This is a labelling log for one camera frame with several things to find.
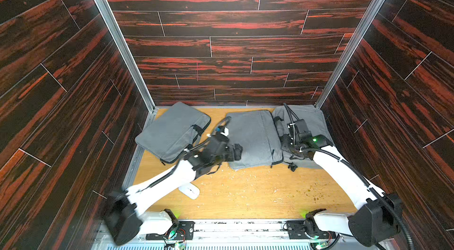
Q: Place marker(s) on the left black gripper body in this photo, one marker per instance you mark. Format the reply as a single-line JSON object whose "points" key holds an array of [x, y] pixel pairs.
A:
{"points": [[225, 155]]}

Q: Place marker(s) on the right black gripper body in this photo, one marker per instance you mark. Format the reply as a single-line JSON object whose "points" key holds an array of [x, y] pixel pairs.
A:
{"points": [[292, 160]]}

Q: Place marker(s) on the grey laptop bag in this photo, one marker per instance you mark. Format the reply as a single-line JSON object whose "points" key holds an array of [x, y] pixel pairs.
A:
{"points": [[256, 133], [179, 128], [316, 124]]}

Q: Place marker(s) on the white computer mouse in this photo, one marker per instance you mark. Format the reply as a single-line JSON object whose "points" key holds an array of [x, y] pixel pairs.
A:
{"points": [[190, 191]]}

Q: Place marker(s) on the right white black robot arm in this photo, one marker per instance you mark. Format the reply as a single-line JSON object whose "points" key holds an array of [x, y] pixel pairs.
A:
{"points": [[378, 216]]}

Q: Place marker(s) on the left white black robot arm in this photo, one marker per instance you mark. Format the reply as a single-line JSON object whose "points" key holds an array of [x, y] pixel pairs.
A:
{"points": [[124, 214]]}

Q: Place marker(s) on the aluminium front rail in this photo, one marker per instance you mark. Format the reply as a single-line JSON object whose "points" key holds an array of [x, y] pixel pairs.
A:
{"points": [[244, 234]]}

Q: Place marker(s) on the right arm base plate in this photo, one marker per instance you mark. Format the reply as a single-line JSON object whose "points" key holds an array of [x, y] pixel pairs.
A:
{"points": [[301, 230]]}

